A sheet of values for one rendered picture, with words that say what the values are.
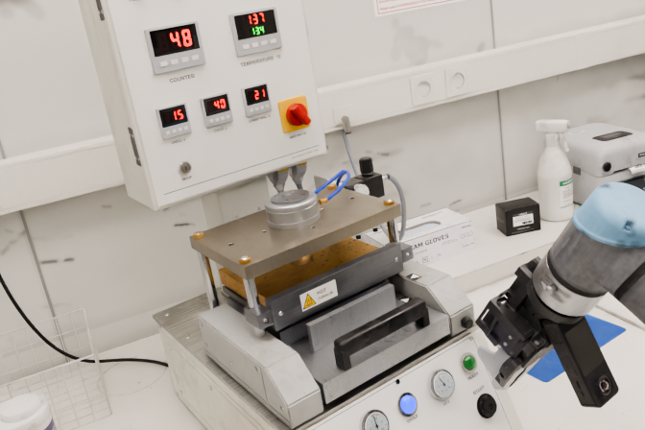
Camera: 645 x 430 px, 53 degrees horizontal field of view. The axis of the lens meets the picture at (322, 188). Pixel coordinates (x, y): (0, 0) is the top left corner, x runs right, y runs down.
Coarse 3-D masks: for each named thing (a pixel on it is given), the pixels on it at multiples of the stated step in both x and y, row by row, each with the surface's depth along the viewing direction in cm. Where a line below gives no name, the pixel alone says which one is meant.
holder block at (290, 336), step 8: (384, 280) 100; (368, 288) 98; (376, 288) 98; (352, 296) 96; (360, 296) 97; (232, 304) 101; (240, 304) 99; (336, 304) 95; (344, 304) 95; (240, 312) 100; (320, 312) 93; (328, 312) 94; (304, 320) 92; (312, 320) 92; (288, 328) 90; (296, 328) 91; (304, 328) 92; (280, 336) 90; (288, 336) 90; (296, 336) 91; (304, 336) 92; (288, 344) 91
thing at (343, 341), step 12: (420, 300) 89; (396, 312) 87; (408, 312) 87; (420, 312) 88; (372, 324) 85; (384, 324) 85; (396, 324) 86; (420, 324) 90; (348, 336) 83; (360, 336) 83; (372, 336) 84; (384, 336) 85; (336, 348) 82; (348, 348) 82; (360, 348) 83; (336, 360) 83; (348, 360) 82
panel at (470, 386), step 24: (432, 360) 90; (456, 360) 92; (480, 360) 94; (384, 384) 86; (408, 384) 88; (456, 384) 91; (480, 384) 93; (360, 408) 84; (384, 408) 85; (432, 408) 89; (456, 408) 90; (504, 408) 94
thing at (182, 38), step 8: (160, 32) 94; (168, 32) 95; (176, 32) 95; (184, 32) 96; (160, 40) 94; (168, 40) 95; (176, 40) 96; (184, 40) 96; (192, 40) 97; (160, 48) 94; (168, 48) 95; (176, 48) 96; (184, 48) 96
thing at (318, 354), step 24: (384, 288) 94; (336, 312) 89; (360, 312) 92; (384, 312) 94; (432, 312) 93; (312, 336) 87; (336, 336) 90; (408, 336) 88; (432, 336) 91; (312, 360) 86; (360, 360) 84; (384, 360) 86; (336, 384) 82; (360, 384) 84
